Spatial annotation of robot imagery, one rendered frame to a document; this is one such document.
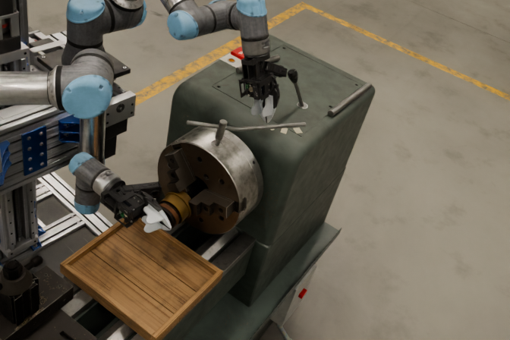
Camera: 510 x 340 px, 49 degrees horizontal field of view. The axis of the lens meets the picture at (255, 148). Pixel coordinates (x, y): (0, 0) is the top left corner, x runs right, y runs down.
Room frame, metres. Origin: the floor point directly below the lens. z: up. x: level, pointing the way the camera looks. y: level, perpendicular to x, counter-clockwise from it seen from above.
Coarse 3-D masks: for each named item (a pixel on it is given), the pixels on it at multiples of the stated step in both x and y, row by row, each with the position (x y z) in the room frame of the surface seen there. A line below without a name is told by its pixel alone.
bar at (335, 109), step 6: (366, 84) 1.77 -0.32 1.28; (360, 90) 1.72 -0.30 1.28; (366, 90) 1.74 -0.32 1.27; (348, 96) 1.66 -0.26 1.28; (354, 96) 1.67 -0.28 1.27; (342, 102) 1.61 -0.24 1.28; (348, 102) 1.63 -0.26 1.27; (336, 108) 1.57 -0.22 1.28; (342, 108) 1.59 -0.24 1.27; (330, 114) 1.54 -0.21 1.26
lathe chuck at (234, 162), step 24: (192, 144) 1.25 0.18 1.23; (168, 168) 1.28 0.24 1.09; (192, 168) 1.25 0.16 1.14; (216, 168) 1.22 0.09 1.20; (240, 168) 1.24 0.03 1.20; (216, 192) 1.21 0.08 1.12; (240, 192) 1.19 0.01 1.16; (192, 216) 1.24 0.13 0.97; (216, 216) 1.20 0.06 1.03; (240, 216) 1.18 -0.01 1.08
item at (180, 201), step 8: (168, 192) 1.16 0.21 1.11; (184, 192) 1.18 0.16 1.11; (168, 200) 1.13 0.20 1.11; (176, 200) 1.13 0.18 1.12; (184, 200) 1.14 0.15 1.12; (168, 208) 1.10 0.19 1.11; (176, 208) 1.11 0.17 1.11; (184, 208) 1.13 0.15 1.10; (168, 216) 1.09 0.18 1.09; (176, 216) 1.10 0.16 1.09; (184, 216) 1.12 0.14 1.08; (176, 224) 1.09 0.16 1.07
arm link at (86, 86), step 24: (0, 72) 1.13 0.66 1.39; (24, 72) 1.15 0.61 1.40; (48, 72) 1.16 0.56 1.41; (72, 72) 1.16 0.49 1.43; (96, 72) 1.18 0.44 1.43; (0, 96) 1.09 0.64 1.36; (24, 96) 1.10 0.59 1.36; (48, 96) 1.12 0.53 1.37; (72, 96) 1.11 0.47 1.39; (96, 96) 1.13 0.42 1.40
